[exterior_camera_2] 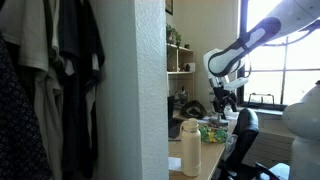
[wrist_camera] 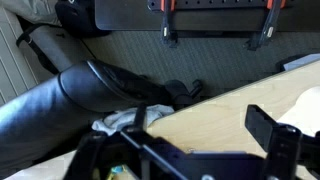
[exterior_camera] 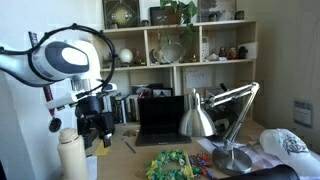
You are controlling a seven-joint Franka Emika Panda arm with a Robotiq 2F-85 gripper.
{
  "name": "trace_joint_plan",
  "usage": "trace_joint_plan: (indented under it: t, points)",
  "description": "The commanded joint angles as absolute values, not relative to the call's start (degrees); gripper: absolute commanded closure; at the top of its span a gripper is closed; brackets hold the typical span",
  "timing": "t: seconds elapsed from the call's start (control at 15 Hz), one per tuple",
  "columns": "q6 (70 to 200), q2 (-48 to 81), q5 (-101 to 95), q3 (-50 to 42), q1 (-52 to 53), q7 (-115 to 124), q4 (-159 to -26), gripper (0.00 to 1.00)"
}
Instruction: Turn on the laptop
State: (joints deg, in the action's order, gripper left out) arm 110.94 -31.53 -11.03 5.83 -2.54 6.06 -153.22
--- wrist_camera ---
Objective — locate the left orange black clamp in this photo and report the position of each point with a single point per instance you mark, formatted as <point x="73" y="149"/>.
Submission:
<point x="168" y="37"/>

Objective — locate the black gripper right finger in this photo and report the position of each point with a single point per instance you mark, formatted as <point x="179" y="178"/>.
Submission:
<point x="281" y="142"/>

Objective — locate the orange black clamp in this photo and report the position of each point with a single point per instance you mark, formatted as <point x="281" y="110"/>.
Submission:
<point x="168" y="37"/>
<point x="269" y="27"/>

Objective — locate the white crumpled cloth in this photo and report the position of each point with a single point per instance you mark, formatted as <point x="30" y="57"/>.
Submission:
<point x="119" y="119"/>

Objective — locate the black backpack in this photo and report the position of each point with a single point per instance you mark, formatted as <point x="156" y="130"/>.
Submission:
<point x="78" y="18"/>

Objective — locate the white paper sheet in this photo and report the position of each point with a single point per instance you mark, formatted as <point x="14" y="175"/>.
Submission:
<point x="305" y="114"/>

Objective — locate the grey flat box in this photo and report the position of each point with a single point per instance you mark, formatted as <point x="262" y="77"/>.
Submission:
<point x="299" y="61"/>

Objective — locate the grey bag with strap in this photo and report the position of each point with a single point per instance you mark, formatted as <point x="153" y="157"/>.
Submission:
<point x="55" y="48"/>

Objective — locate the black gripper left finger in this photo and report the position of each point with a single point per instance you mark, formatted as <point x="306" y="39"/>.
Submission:
<point x="147" y="157"/>

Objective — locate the black leather office chair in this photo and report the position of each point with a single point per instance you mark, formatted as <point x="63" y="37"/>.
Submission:
<point x="49" y="119"/>

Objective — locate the right orange black clamp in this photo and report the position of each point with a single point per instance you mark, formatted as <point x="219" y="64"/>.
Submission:
<point x="269" y="27"/>

